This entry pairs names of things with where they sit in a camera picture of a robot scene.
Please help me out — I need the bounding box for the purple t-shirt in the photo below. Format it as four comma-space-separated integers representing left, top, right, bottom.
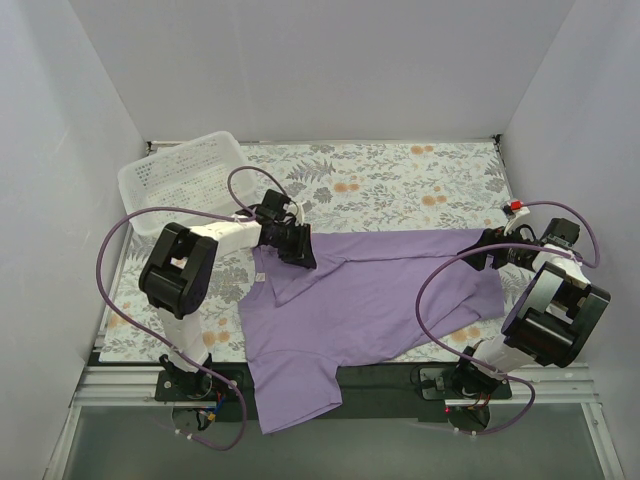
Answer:
238, 230, 504, 434

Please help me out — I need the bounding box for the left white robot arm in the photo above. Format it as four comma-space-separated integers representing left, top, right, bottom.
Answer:
139, 189, 317, 400

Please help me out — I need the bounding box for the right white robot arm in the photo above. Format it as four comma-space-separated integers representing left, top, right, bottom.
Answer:
419, 218, 611, 402

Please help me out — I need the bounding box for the floral table mat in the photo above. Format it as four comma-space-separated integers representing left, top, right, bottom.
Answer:
95, 141, 512, 364

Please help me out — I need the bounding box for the white plastic basket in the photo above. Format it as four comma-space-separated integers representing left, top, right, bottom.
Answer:
117, 131, 247, 216

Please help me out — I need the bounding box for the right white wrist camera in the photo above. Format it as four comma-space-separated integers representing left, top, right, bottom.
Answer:
501, 199, 530, 236

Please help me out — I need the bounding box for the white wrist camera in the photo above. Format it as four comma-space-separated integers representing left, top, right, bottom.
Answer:
283, 199, 306, 226
501, 199, 530, 236

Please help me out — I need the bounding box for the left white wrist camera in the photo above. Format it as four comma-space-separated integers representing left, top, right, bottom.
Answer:
283, 199, 306, 226

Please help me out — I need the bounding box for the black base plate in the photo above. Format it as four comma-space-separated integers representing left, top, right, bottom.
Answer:
154, 362, 512, 431

